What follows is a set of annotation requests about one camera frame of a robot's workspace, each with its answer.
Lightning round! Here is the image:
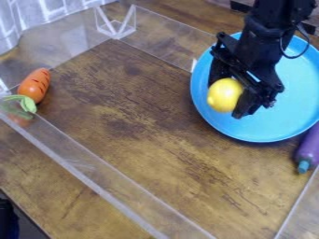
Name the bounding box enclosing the dark wooden board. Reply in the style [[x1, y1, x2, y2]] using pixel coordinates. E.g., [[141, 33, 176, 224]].
[[229, 0, 319, 35]]

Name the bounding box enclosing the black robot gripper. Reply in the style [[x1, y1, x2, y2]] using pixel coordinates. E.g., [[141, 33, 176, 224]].
[[208, 15, 295, 120]]

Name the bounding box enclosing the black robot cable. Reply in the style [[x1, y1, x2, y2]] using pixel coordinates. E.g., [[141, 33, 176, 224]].
[[277, 22, 311, 60]]

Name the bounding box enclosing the yellow toy lemon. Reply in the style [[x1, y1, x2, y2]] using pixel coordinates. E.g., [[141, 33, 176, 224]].
[[207, 77, 243, 113]]

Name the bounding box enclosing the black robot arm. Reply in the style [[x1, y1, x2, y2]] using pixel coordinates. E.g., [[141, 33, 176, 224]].
[[208, 0, 316, 119]]

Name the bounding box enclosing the round blue plastic tray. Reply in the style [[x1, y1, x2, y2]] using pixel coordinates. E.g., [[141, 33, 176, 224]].
[[191, 32, 319, 142]]

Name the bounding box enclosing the orange toy carrot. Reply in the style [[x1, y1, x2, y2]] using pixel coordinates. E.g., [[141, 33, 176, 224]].
[[0, 68, 50, 113]]

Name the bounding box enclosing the purple toy eggplant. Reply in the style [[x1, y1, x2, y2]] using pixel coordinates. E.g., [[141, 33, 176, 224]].
[[295, 121, 319, 174]]

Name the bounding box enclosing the grey patterned curtain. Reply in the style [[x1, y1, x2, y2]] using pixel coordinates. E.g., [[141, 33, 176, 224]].
[[0, 0, 117, 55]]

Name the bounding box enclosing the clear acrylic barrier wall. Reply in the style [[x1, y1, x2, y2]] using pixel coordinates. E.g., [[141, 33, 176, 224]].
[[0, 0, 319, 239]]

